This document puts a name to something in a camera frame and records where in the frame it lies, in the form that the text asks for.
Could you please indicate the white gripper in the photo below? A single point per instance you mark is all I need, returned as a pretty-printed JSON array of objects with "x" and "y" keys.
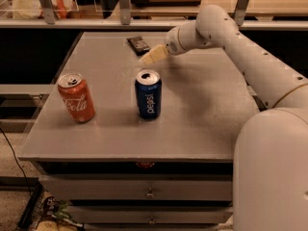
[{"x": 172, "y": 45}]

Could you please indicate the dark rxbar chocolate bar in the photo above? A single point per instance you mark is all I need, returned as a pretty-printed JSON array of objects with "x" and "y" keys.
[{"x": 139, "y": 45}]

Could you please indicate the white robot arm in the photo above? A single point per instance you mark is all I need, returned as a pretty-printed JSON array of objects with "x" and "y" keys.
[{"x": 270, "y": 169}]

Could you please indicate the blue pepsi can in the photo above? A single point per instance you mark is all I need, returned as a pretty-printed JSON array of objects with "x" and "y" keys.
[{"x": 148, "y": 88}]

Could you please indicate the red coca-cola can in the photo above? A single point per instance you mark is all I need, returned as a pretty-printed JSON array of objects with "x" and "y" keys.
[{"x": 75, "y": 93}]

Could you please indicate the red object inside cabinet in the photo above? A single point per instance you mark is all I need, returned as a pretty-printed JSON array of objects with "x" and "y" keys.
[{"x": 145, "y": 164}]

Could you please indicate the grey drawer cabinet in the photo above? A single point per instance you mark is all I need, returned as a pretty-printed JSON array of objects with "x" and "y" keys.
[{"x": 205, "y": 104}]

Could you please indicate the white and orange plastic bag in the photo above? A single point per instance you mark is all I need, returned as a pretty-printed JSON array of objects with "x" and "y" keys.
[{"x": 31, "y": 9}]

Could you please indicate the top drawer with knob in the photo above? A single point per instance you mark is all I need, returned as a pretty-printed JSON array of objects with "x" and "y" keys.
[{"x": 83, "y": 187}]

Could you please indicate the drawer with knob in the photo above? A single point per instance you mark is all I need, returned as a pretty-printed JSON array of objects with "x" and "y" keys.
[
  {"x": 150, "y": 214},
  {"x": 83, "y": 187}
]

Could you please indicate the lower drawer with knob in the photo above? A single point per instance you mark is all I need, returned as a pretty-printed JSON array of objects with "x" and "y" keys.
[{"x": 150, "y": 214}]

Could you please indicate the colourful snack bag on floor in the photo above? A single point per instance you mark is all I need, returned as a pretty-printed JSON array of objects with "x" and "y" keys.
[{"x": 55, "y": 218}]

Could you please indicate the metal rail frame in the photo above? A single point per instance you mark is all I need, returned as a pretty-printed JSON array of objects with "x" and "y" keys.
[{"x": 277, "y": 15}]

